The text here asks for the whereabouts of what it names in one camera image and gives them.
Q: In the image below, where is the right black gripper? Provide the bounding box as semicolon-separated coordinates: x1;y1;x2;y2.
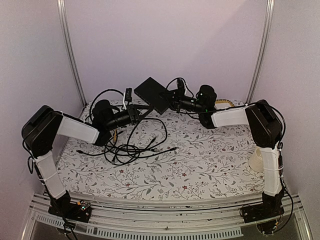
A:
160;88;206;114

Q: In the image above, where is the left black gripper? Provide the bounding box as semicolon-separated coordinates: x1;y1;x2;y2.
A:
105;103;153;131

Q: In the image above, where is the black network switch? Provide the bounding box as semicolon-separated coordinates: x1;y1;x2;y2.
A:
134;77;169;115

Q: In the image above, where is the black cable bundle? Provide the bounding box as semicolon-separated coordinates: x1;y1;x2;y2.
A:
104;117;178;161

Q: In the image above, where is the black ethernet cable pulled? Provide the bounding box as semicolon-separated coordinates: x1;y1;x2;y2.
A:
89;88;124;125

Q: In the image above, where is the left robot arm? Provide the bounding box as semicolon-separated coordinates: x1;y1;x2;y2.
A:
21;100;153;217

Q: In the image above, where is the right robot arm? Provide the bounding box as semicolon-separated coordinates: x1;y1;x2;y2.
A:
163;85;285;218

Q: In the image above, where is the woven bamboo tray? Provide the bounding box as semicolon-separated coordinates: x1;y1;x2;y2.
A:
215;99;234;107

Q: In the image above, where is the floral table mat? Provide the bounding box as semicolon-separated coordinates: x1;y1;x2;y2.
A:
57;110;265;201

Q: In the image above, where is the cream ribbed cup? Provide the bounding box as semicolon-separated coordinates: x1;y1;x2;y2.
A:
248;146;263;172

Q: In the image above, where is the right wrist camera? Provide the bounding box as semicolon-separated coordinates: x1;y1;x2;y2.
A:
176;77;187;92

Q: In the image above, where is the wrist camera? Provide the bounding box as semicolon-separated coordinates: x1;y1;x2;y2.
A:
176;77;187;92
122;87;132;110

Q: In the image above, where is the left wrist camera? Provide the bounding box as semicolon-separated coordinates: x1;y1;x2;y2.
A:
122;87;132;110

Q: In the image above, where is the right aluminium frame post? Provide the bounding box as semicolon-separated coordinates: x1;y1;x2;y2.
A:
245;0;275;103

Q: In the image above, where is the aluminium frame post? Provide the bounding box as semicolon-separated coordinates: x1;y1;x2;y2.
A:
245;0;275;103
56;0;87;106

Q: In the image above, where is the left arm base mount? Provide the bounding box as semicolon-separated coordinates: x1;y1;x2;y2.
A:
48;197;92;223

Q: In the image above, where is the front aluminium rail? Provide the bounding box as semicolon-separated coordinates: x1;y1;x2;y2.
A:
19;193;316;240

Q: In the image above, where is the left aluminium frame post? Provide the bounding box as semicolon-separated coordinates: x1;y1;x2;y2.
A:
56;0;87;106

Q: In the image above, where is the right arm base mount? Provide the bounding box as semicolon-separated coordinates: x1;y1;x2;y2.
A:
239;200;284;223

